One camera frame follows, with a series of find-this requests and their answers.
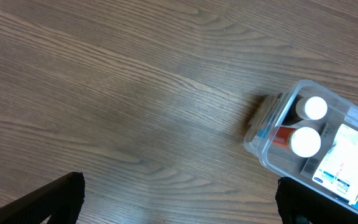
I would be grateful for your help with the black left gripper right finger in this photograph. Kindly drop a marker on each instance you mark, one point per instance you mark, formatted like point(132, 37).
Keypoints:
point(298, 204)

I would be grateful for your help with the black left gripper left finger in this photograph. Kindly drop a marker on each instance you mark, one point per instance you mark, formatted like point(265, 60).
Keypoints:
point(57, 202)

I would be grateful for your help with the orange bottle white cap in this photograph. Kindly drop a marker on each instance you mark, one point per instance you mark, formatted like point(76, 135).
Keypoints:
point(304, 141)

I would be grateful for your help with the white medicine box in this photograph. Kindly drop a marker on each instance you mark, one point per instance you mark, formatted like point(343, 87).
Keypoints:
point(338, 170)

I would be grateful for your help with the black bottle white cap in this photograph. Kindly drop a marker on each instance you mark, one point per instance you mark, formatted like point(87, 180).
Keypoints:
point(305, 108)

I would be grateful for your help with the clear plastic container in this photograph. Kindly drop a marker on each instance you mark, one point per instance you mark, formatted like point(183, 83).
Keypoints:
point(268, 119)

